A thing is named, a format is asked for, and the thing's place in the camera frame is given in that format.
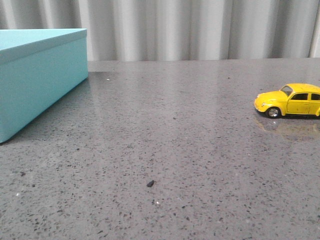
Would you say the small black debris piece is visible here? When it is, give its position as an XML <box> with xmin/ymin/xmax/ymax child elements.
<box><xmin>146</xmin><ymin>180</ymin><xmax>155</xmax><ymax>188</ymax></box>

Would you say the yellow toy beetle car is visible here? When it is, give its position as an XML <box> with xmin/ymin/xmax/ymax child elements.
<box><xmin>254</xmin><ymin>83</ymin><xmax>320</xmax><ymax>119</ymax></box>

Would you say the light blue storage box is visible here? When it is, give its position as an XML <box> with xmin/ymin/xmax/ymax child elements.
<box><xmin>0</xmin><ymin>28</ymin><xmax>88</xmax><ymax>143</ymax></box>

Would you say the grey pleated curtain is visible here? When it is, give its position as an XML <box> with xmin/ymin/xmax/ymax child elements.
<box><xmin>0</xmin><ymin>0</ymin><xmax>320</xmax><ymax>61</ymax></box>

